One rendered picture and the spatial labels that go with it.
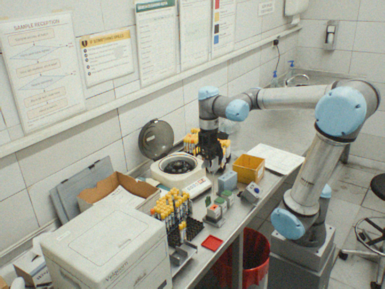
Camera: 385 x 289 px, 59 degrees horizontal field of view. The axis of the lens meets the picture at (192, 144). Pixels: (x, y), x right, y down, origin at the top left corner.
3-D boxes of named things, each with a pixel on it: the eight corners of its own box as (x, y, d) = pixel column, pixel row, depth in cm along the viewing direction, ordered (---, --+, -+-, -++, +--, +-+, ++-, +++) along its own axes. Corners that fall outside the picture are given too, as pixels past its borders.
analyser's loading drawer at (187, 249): (164, 289, 119) (162, 278, 116) (149, 281, 122) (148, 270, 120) (197, 253, 133) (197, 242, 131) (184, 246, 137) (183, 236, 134)
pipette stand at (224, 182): (226, 199, 166) (226, 182, 161) (215, 194, 170) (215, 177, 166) (239, 190, 172) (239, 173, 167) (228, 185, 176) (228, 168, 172)
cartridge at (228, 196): (229, 208, 160) (230, 196, 156) (220, 204, 162) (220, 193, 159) (234, 203, 162) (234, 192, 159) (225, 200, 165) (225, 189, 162)
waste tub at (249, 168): (255, 187, 174) (256, 170, 169) (231, 180, 180) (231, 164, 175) (264, 174, 184) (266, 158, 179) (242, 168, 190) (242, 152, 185)
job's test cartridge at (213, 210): (215, 222, 149) (215, 211, 146) (207, 219, 151) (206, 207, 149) (220, 217, 152) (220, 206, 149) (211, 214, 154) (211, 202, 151)
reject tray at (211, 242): (214, 252, 136) (214, 250, 135) (200, 245, 139) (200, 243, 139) (223, 241, 140) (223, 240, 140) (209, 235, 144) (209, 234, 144)
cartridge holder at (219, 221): (219, 227, 148) (219, 221, 146) (201, 220, 153) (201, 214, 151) (226, 221, 152) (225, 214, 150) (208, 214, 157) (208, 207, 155)
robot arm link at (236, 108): (256, 96, 118) (231, 90, 125) (237, 104, 111) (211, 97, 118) (255, 117, 122) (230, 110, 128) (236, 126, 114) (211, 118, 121)
